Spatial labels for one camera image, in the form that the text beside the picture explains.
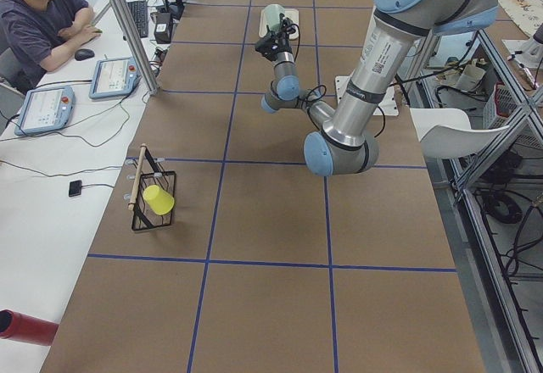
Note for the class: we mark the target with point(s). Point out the blue teach pendant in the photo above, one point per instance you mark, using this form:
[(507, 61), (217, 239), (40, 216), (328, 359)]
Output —
[(116, 77), (45, 110)]

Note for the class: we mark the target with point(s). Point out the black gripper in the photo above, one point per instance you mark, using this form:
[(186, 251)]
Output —
[(280, 43)]

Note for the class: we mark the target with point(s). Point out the black keyboard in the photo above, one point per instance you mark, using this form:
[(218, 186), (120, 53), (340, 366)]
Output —
[(139, 13)]

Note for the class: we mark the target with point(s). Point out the red cylinder bottle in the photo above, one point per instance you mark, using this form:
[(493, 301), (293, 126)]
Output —
[(24, 328)]

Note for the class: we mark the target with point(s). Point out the far blue teach pendant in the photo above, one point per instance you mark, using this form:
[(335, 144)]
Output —
[(116, 77)]

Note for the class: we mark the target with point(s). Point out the aluminium frame post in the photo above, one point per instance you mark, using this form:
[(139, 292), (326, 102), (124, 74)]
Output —
[(135, 44)]

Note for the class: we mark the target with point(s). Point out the mint green plastic cup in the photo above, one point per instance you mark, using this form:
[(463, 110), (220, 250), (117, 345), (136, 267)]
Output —
[(273, 14)]

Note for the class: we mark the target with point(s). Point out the near blue teach pendant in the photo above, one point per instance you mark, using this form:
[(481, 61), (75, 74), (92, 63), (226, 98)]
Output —
[(45, 110)]

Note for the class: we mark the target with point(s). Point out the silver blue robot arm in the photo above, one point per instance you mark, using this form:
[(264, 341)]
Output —
[(341, 144)]

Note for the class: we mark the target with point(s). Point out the yellow plastic cup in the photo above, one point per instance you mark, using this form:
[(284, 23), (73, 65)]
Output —
[(158, 199)]

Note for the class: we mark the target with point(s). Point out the white plastic chair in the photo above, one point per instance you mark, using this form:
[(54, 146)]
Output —
[(447, 133)]

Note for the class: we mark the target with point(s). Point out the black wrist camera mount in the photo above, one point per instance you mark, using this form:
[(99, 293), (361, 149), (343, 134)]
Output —
[(267, 47)]

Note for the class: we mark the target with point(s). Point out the seated man in glasses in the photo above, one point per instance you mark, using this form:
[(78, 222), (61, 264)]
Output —
[(45, 34)]

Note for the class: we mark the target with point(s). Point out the small black phone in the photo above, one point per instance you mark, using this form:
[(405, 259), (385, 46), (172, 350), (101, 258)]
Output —
[(75, 188)]

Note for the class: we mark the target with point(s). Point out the black computer mouse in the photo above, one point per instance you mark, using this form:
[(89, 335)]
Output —
[(84, 54)]

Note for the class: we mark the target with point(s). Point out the black wire cup rack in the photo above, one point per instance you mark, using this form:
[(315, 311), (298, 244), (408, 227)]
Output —
[(148, 171)]

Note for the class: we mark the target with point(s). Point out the cream rabbit print tray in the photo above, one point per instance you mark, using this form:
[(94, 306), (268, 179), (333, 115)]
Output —
[(291, 13)]

